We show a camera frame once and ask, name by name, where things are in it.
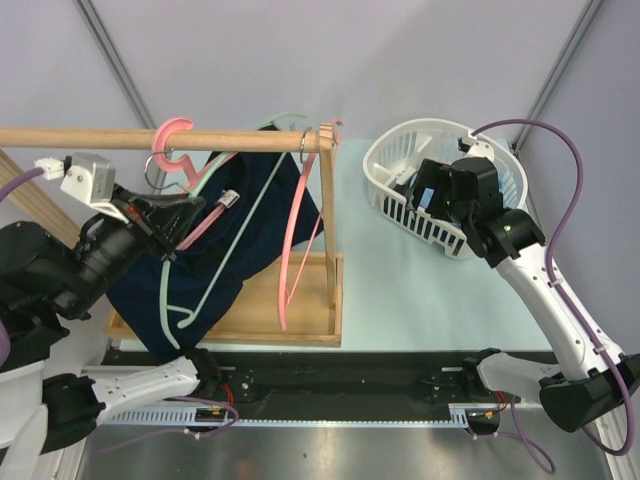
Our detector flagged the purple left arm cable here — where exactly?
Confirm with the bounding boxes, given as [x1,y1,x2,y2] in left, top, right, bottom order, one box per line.
[0,167,239,451]

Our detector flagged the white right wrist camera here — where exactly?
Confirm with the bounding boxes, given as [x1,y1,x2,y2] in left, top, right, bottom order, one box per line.
[457,134,495,162]

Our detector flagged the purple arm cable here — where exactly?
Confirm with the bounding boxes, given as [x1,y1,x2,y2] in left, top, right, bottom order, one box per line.
[0,167,239,451]
[469,117,636,476]

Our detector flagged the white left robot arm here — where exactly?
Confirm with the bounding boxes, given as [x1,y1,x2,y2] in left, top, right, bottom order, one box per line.
[1,190,221,479]

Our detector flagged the pale green hanger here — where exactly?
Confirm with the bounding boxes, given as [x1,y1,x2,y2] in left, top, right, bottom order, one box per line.
[143,117,300,351]

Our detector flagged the white slotted cable duct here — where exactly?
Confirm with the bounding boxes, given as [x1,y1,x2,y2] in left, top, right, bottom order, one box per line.
[109,402,473,429]

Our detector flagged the light blue shorts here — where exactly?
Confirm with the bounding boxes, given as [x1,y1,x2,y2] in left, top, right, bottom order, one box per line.
[407,172,516,211]

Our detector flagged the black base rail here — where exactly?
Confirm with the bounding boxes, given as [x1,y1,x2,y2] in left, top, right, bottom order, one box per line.
[99,349,566,426]

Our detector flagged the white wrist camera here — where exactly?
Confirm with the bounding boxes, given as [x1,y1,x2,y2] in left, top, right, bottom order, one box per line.
[457,134,495,162]
[34,152,128,223]

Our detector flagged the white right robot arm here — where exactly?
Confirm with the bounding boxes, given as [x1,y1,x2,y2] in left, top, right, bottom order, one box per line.
[406,157,639,432]

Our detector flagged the pink plastic hanger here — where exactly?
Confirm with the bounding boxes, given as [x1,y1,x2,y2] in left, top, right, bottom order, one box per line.
[150,117,240,251]

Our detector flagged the white plastic laundry basket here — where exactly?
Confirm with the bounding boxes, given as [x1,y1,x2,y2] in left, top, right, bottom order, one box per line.
[363,118,528,260]

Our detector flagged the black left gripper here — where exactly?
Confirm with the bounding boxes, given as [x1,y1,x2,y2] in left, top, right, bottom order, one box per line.
[58,180,209,314]

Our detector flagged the pink hanger with metal hook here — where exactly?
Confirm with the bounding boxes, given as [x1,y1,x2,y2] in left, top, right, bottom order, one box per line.
[277,116,346,332]

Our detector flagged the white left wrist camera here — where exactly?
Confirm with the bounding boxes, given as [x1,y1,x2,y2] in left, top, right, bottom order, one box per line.
[34,152,128,223]

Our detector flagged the navy blue shorts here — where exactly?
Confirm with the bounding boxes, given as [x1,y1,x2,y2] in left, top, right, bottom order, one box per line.
[107,152,300,361]

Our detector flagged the wooden rack rod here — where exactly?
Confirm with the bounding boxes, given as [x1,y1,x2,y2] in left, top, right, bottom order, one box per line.
[1,127,329,152]

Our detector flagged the dark grey shorts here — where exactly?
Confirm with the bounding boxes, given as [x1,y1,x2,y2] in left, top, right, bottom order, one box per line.
[394,170,424,202]

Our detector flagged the wooden rack left post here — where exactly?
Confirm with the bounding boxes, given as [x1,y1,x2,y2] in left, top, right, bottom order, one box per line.
[1,151,80,247]

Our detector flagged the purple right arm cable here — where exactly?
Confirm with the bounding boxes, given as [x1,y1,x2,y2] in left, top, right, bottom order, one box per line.
[469,117,636,476]

